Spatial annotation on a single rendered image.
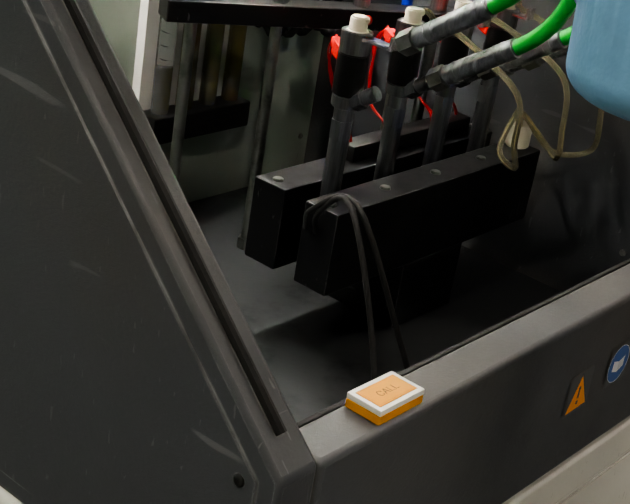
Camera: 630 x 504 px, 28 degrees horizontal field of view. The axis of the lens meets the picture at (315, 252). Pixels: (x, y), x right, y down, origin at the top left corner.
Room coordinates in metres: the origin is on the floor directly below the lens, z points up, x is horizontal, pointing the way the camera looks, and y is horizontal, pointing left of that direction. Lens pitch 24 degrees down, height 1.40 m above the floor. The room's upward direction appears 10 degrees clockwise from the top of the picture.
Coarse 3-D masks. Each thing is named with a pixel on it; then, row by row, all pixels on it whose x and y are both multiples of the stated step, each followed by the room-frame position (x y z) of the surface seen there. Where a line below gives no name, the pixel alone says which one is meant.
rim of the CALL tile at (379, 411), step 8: (384, 376) 0.77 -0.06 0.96; (400, 376) 0.77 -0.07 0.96; (368, 384) 0.75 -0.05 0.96; (352, 392) 0.74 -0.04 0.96; (416, 392) 0.75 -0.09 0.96; (352, 400) 0.73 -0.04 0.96; (360, 400) 0.73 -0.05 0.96; (400, 400) 0.74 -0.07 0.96; (408, 400) 0.75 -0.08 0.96; (368, 408) 0.73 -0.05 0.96; (376, 408) 0.72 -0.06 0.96; (384, 408) 0.72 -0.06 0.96; (392, 408) 0.73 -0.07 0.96
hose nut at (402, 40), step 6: (402, 30) 1.04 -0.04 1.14; (408, 30) 1.03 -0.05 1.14; (396, 36) 1.03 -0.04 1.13; (402, 36) 1.03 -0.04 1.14; (408, 36) 1.02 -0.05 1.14; (396, 42) 1.03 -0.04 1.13; (402, 42) 1.03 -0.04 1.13; (408, 42) 1.02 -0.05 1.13; (402, 48) 1.03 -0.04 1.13; (408, 48) 1.02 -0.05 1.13; (414, 48) 1.02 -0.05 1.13; (420, 48) 1.03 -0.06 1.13; (408, 54) 1.03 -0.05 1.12
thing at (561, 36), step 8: (360, 0) 1.26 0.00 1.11; (368, 0) 1.26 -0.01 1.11; (560, 32) 1.13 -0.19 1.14; (568, 32) 1.12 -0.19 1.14; (552, 40) 1.13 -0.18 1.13; (560, 40) 1.12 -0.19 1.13; (568, 40) 1.12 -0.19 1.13; (536, 48) 1.13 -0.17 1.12; (544, 48) 1.13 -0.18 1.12; (552, 48) 1.13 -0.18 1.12; (560, 48) 1.13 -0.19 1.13; (528, 56) 1.14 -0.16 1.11; (536, 56) 1.14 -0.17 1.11; (504, 64) 1.15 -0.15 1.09; (512, 64) 1.15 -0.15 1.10; (520, 64) 1.15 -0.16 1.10; (488, 72) 1.16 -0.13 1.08
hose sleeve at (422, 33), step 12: (480, 0) 0.99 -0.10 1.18; (456, 12) 1.00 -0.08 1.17; (468, 12) 0.99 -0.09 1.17; (480, 12) 0.99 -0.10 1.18; (432, 24) 1.01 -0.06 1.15; (444, 24) 1.00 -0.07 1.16; (456, 24) 1.00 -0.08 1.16; (468, 24) 0.99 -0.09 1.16; (420, 36) 1.02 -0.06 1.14; (432, 36) 1.01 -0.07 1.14; (444, 36) 1.01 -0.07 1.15
